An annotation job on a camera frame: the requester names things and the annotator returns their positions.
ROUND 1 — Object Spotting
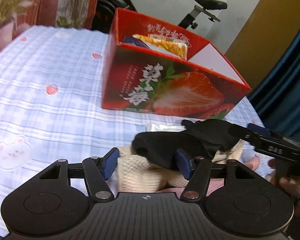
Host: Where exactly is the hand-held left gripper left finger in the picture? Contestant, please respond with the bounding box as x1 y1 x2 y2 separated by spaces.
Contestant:
40 148 120 202

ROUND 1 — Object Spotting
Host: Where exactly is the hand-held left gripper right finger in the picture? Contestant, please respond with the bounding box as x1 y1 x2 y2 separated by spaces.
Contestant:
175 149 257 202

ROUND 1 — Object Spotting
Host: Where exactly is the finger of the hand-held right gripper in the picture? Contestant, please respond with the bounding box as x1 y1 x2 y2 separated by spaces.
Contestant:
247 123 271 136

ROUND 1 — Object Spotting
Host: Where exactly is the cream waffle towel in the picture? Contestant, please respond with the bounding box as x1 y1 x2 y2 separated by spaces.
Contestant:
116 140 244 195

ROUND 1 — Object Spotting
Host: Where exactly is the black cloth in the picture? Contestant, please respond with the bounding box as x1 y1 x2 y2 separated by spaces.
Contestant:
132 119 243 170

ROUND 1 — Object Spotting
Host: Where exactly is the red strawberry print cardboard box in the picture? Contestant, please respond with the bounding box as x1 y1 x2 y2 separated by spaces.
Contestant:
101 7 252 120

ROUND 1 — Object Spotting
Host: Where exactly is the orange plastic packet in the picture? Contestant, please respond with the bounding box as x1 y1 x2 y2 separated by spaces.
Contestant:
132 34 190 60

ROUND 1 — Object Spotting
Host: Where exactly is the blue plastic packet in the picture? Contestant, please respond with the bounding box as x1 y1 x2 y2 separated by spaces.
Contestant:
122 35 151 50

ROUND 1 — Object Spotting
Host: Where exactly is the person's right hand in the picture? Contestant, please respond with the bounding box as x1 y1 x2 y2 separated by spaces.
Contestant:
268 158 300 202

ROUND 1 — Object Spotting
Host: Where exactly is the blue curtain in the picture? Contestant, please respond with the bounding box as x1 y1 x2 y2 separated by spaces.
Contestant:
247 12 300 142

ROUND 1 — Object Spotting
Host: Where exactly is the checked strawberry print blanket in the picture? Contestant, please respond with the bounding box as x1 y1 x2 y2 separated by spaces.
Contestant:
0 25 275 235

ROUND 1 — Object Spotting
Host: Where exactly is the wooden door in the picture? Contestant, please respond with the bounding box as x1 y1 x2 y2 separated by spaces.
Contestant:
225 0 300 88

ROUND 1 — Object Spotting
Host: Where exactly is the black exercise bike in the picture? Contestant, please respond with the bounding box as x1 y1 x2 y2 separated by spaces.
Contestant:
91 0 228 34

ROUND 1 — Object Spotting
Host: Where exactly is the printed backdrop cloth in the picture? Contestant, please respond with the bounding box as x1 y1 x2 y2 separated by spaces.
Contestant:
0 0 103 55

